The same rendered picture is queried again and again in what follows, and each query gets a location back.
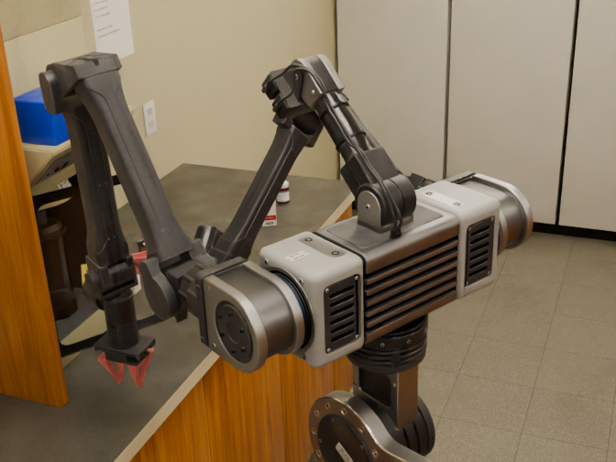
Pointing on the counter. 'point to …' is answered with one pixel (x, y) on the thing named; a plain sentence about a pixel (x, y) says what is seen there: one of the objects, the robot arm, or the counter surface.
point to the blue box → (38, 121)
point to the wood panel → (23, 274)
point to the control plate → (58, 165)
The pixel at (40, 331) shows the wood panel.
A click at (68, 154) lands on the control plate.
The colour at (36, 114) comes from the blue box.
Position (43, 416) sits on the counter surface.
